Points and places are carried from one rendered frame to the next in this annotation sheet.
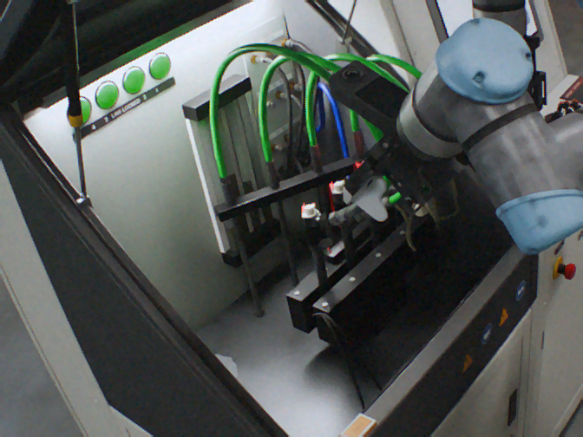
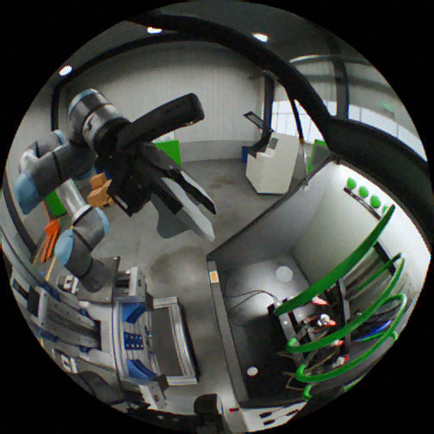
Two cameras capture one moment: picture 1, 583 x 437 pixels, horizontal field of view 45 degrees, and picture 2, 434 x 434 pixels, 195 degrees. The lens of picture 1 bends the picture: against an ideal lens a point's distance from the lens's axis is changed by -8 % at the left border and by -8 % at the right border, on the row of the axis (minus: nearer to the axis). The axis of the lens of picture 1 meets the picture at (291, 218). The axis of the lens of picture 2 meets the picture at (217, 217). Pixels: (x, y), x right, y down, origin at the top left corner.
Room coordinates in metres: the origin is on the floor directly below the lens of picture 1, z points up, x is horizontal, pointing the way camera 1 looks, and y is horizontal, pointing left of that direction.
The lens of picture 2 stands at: (0.86, -0.22, 1.46)
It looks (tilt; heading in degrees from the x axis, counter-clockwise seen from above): 38 degrees down; 122
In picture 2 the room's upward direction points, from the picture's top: straight up
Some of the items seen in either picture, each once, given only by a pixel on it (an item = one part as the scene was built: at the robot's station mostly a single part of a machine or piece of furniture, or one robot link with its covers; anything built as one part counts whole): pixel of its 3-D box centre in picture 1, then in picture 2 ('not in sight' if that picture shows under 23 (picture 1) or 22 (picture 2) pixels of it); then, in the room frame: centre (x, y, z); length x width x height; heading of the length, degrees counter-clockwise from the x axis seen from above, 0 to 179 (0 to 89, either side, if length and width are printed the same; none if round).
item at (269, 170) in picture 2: not in sight; (265, 151); (0.16, 3.35, 1.00); 1.30 x 1.09 x 1.99; 124
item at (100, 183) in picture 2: not in sight; (101, 189); (-3.55, 0.24, 0.39); 1.20 x 0.85 x 0.79; 150
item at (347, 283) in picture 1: (369, 282); (290, 337); (1.13, -0.12, 0.91); 0.34 x 0.10 x 0.15; 133
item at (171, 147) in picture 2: not in sight; (162, 164); (-2.20, 1.82, 0.65); 0.95 x 0.86 x 1.30; 56
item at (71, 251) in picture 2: not in sight; (71, 251); (0.35, -0.39, 1.20); 0.13 x 0.12 x 0.14; 112
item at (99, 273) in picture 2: not in sight; (88, 271); (0.35, -0.40, 1.09); 0.15 x 0.15 x 0.10
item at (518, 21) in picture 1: (501, 19); not in sight; (0.90, -0.33, 1.47); 0.08 x 0.08 x 0.05
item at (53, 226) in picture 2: not in sight; (41, 226); (-3.39, -2.01, 0.60); 1.60 x 0.52 x 1.21; 163
